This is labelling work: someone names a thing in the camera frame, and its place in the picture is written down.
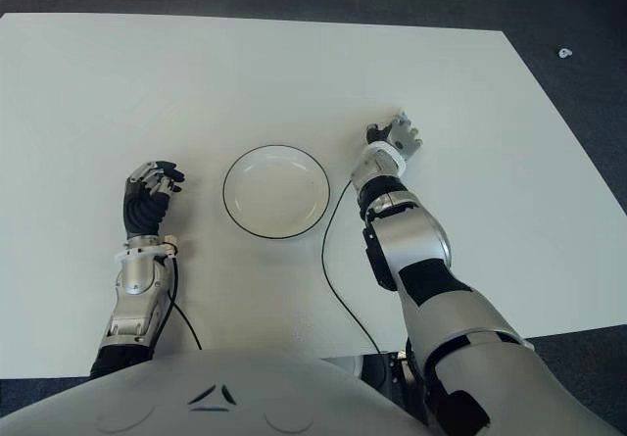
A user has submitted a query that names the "black machinery under table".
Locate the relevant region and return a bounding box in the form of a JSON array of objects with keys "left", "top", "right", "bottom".
[{"left": 362, "top": 350, "right": 426, "bottom": 422}]

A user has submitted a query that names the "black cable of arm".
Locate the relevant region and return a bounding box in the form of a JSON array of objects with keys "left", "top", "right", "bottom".
[
  {"left": 159, "top": 254, "right": 203, "bottom": 352},
  {"left": 320, "top": 178, "right": 383, "bottom": 354}
]

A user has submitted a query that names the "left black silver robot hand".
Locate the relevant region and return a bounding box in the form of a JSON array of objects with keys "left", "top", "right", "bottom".
[{"left": 121, "top": 160, "right": 186, "bottom": 239}]

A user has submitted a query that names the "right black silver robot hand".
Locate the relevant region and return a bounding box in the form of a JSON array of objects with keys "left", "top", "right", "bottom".
[{"left": 364, "top": 108, "right": 423, "bottom": 159}]

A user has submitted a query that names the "grey robot torso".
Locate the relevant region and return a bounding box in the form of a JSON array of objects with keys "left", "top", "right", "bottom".
[{"left": 0, "top": 347, "right": 427, "bottom": 436}]

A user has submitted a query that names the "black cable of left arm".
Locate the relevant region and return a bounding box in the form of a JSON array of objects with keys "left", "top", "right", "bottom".
[{"left": 159, "top": 254, "right": 203, "bottom": 352}]

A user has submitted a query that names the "white plate with black rim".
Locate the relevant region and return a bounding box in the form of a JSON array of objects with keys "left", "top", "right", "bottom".
[{"left": 222, "top": 144, "right": 332, "bottom": 239}]

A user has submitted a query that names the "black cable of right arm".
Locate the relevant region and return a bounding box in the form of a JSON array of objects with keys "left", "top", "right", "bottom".
[{"left": 320, "top": 178, "right": 383, "bottom": 354}]

